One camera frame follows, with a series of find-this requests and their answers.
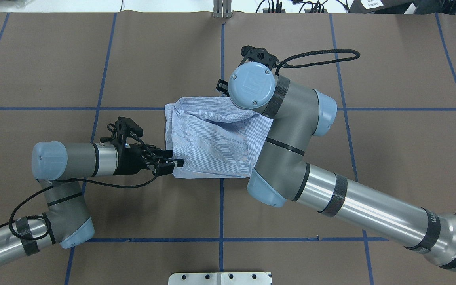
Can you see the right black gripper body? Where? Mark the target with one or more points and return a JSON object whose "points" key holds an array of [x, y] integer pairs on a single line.
{"points": [[222, 86]]}

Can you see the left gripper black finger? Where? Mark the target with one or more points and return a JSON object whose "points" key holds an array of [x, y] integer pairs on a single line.
{"points": [[166, 166]]}

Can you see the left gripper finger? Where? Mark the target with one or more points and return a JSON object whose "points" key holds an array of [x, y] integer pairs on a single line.
{"points": [[158, 154]]}

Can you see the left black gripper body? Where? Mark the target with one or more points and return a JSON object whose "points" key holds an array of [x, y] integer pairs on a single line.
{"points": [[130, 162]]}

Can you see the light blue striped shirt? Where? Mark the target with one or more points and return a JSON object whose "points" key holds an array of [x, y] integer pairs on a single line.
{"points": [[213, 137]]}

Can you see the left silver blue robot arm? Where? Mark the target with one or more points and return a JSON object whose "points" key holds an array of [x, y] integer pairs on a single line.
{"points": [[60, 170]]}

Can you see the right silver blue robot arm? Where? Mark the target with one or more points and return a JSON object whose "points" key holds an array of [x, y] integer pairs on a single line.
{"points": [[281, 174]]}

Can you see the brown paper table cover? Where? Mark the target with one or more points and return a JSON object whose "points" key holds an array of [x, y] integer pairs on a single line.
{"points": [[64, 77]]}

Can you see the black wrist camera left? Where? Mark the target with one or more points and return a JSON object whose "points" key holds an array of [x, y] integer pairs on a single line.
{"points": [[121, 130]]}

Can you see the aluminium frame post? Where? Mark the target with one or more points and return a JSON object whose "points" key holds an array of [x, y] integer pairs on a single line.
{"points": [[222, 9]]}

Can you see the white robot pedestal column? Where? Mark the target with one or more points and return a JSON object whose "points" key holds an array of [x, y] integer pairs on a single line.
{"points": [[221, 278]]}

